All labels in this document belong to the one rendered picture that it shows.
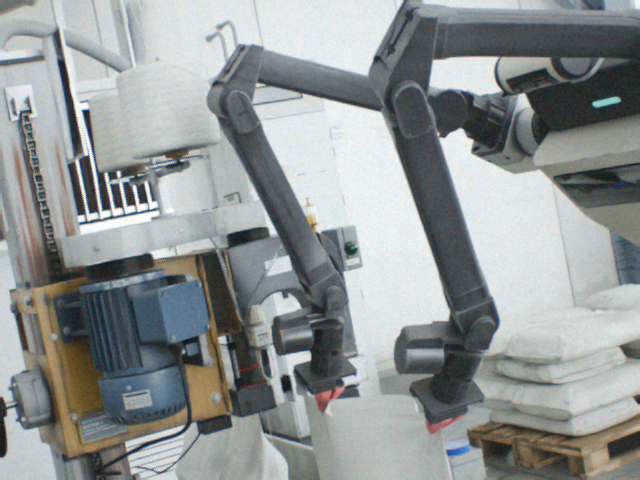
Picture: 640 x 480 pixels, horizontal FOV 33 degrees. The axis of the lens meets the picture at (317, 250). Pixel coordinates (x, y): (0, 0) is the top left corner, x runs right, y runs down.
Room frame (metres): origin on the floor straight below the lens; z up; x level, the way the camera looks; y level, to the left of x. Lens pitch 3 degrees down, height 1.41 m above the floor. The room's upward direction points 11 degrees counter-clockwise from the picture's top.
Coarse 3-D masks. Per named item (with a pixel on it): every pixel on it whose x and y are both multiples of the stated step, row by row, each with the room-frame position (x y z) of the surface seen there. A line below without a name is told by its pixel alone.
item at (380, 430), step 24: (312, 408) 2.02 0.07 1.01; (336, 408) 1.95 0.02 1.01; (360, 408) 1.92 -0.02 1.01; (384, 408) 1.90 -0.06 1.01; (408, 408) 1.86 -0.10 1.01; (312, 432) 2.04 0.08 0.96; (336, 432) 1.80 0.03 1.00; (360, 432) 1.76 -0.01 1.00; (384, 432) 1.73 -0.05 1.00; (408, 432) 1.71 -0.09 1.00; (336, 456) 1.82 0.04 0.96; (360, 456) 1.76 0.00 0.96; (384, 456) 1.74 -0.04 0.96; (408, 456) 1.71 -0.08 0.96; (432, 456) 1.68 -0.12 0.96
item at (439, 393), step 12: (444, 372) 1.56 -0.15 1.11; (420, 384) 1.61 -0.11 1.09; (432, 384) 1.60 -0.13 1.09; (444, 384) 1.57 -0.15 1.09; (456, 384) 1.56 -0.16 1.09; (468, 384) 1.57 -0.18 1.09; (420, 396) 1.59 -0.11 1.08; (432, 396) 1.59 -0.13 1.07; (444, 396) 1.58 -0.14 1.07; (456, 396) 1.58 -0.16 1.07; (468, 396) 1.61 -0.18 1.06; (480, 396) 1.61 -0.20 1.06; (432, 408) 1.58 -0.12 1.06; (444, 408) 1.58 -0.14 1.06
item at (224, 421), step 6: (222, 414) 2.07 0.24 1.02; (228, 414) 2.06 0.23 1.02; (204, 420) 2.04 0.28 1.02; (210, 420) 2.03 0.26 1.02; (216, 420) 2.03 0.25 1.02; (222, 420) 2.04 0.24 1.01; (228, 420) 2.04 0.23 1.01; (198, 426) 2.04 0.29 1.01; (204, 426) 2.02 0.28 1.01; (210, 426) 2.03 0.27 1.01; (216, 426) 2.03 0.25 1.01; (222, 426) 2.04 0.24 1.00; (228, 426) 2.04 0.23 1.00; (198, 432) 2.05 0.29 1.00; (204, 432) 2.02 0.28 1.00; (210, 432) 2.03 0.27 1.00
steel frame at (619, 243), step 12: (564, 0) 7.38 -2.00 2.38; (576, 0) 7.42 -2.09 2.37; (588, 0) 7.43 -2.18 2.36; (600, 0) 7.51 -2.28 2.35; (612, 0) 7.36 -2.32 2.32; (624, 0) 7.41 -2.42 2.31; (612, 240) 7.65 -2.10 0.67; (624, 240) 7.68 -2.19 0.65; (624, 252) 7.68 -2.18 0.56; (636, 252) 7.60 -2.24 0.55; (624, 264) 7.67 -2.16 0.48; (636, 264) 7.62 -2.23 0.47; (624, 276) 7.66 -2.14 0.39; (636, 276) 7.64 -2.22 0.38
